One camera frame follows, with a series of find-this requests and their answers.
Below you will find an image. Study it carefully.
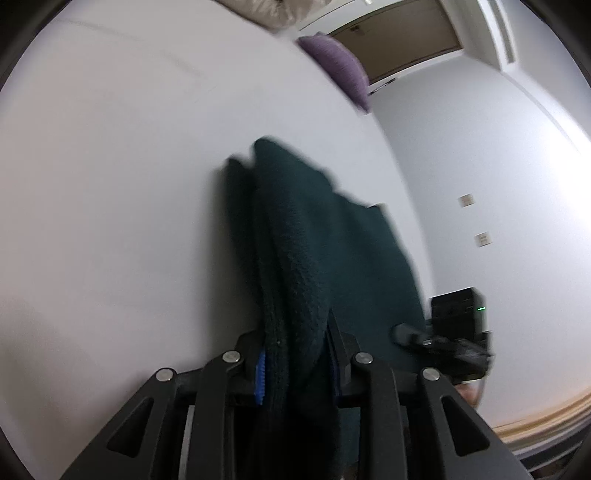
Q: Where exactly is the brown door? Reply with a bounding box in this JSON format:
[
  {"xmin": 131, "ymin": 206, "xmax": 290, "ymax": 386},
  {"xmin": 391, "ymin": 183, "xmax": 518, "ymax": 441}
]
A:
[{"xmin": 325, "ymin": 0, "xmax": 464, "ymax": 86}]

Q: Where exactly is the dark green sweater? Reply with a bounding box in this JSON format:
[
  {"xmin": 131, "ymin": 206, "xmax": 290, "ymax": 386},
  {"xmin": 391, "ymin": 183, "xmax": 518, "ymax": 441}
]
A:
[{"xmin": 224, "ymin": 136, "xmax": 428, "ymax": 480}]

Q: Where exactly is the purple pillow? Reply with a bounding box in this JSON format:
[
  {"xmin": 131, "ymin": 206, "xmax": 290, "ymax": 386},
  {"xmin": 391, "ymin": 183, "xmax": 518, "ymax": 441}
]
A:
[{"xmin": 296, "ymin": 32, "xmax": 372, "ymax": 115}]

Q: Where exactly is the rolled beige duvet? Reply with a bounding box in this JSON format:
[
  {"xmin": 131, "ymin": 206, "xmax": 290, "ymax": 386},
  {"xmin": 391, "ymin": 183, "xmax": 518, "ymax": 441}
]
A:
[{"xmin": 217, "ymin": 0, "xmax": 333, "ymax": 28}]

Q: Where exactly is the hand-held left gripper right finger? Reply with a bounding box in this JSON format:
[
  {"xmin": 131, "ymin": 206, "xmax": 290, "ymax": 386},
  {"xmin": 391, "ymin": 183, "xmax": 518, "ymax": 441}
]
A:
[{"xmin": 325, "ymin": 309, "xmax": 536, "ymax": 480}]

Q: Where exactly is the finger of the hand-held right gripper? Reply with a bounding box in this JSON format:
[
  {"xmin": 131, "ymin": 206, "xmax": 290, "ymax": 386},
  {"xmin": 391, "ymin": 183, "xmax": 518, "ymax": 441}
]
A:
[{"xmin": 392, "ymin": 323, "xmax": 455, "ymax": 357}]

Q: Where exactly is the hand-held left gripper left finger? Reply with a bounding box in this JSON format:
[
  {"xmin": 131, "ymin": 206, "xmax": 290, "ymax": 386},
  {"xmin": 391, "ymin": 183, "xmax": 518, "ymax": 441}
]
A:
[{"xmin": 60, "ymin": 330, "xmax": 269, "ymax": 480}]

